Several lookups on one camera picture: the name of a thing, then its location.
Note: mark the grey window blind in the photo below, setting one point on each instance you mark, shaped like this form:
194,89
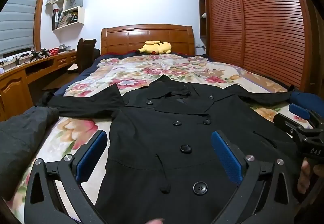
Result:
17,17

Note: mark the wooden headboard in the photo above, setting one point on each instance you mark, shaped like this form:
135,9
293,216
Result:
125,39

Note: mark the wooden louvered wardrobe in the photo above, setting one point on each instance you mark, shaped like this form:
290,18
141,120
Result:
273,38

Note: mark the dark wooden chair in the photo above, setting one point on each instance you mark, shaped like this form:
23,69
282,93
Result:
86,53

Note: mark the right hand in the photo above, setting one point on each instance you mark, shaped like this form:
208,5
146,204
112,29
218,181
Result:
305,174

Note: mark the yellow plush toy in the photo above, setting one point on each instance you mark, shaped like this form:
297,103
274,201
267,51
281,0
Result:
155,47

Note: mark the black double-breasted coat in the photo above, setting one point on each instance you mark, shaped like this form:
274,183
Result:
161,163

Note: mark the dark jacket sleeve forearm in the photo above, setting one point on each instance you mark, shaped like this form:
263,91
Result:
21,137

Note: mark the red basket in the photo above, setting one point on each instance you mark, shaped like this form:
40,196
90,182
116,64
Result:
54,51

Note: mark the navy bed sheet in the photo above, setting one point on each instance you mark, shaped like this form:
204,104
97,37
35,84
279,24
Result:
82,76

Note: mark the white wall shelf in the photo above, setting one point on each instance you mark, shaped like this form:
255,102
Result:
66,13

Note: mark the wooden desk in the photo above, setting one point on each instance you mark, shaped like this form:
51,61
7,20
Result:
15,93

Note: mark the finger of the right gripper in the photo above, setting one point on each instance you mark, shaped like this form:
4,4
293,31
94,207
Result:
299,111

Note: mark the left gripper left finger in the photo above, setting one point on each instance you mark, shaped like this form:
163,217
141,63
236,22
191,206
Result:
43,203

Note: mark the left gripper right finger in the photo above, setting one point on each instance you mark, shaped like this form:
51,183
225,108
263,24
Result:
263,193

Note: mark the floral bed blanket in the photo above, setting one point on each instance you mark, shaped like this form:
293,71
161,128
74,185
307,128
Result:
133,72

